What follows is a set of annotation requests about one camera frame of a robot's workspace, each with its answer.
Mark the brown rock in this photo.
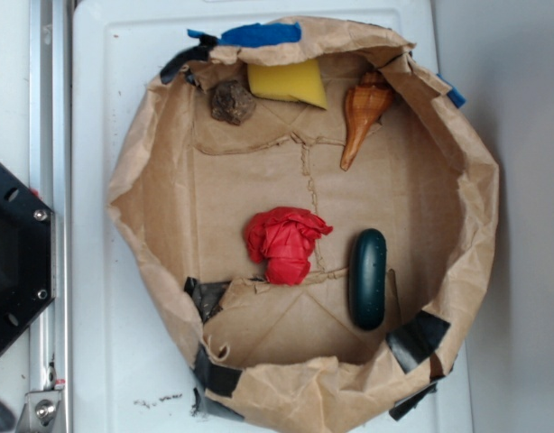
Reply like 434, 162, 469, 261
211, 80, 256, 125

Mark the crumpled red paper ball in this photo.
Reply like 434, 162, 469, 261
244, 207, 333, 286

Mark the brown paper bag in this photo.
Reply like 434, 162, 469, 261
107, 16, 499, 432

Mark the dark green oval case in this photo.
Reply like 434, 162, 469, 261
348, 228, 387, 331

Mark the yellow sponge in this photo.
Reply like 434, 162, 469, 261
247, 59, 328, 109

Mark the orange conch shell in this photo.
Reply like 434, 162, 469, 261
340, 71, 394, 171

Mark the white plastic tray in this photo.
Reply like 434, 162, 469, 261
70, 0, 475, 433

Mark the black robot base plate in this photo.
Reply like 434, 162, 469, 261
0, 162, 54, 357

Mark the aluminium rail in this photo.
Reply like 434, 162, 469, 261
29, 1, 76, 432

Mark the metal corner bracket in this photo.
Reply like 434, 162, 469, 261
15, 390, 65, 433

